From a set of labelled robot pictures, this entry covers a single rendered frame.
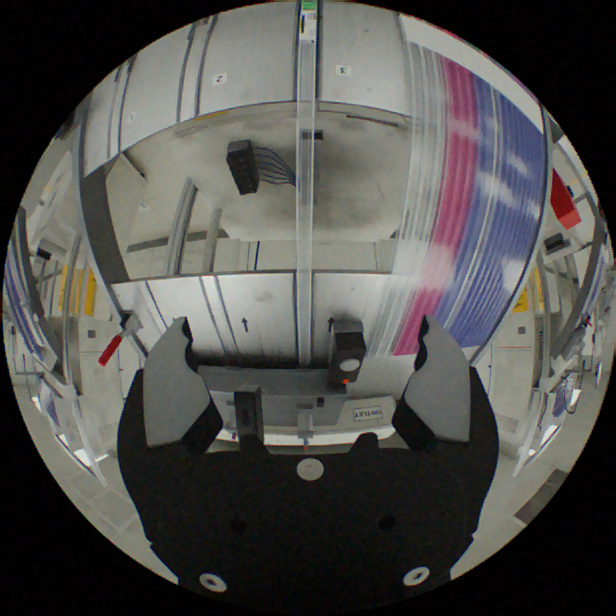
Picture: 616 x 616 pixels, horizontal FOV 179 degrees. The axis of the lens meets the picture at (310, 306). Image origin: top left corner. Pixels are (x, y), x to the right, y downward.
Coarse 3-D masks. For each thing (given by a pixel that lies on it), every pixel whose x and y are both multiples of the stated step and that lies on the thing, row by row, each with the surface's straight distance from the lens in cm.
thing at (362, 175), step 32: (192, 128) 57; (224, 128) 52; (256, 128) 52; (288, 128) 51; (320, 128) 51; (352, 128) 52; (384, 128) 52; (192, 160) 61; (224, 160) 60; (256, 160) 59; (288, 160) 58; (352, 160) 59; (384, 160) 60; (224, 192) 71; (288, 192) 69; (320, 192) 69; (352, 192) 70; (384, 192) 71; (224, 224) 89; (256, 224) 87; (288, 224) 87; (320, 224) 87; (352, 224) 88; (384, 224) 90
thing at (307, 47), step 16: (304, 48) 23; (304, 64) 21; (304, 80) 21; (304, 96) 20; (304, 112) 20; (304, 128) 19; (304, 144) 19; (304, 160) 19; (304, 176) 19; (304, 192) 19; (304, 208) 20; (304, 224) 20; (304, 240) 21; (304, 256) 21; (304, 272) 22; (304, 288) 23; (304, 304) 25; (304, 320) 26; (304, 336) 28; (304, 352) 31
